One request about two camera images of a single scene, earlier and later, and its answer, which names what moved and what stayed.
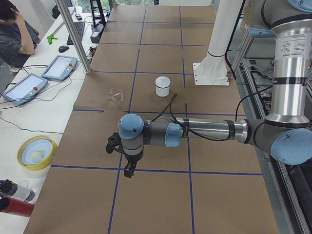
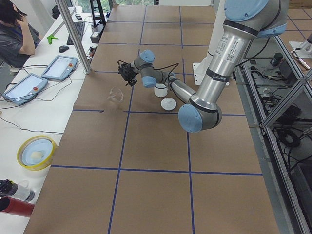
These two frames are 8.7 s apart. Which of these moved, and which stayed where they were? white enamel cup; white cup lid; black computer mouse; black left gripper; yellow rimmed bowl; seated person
Moved: black left gripper; white cup lid
Stayed: yellow rimmed bowl; seated person; black computer mouse; white enamel cup
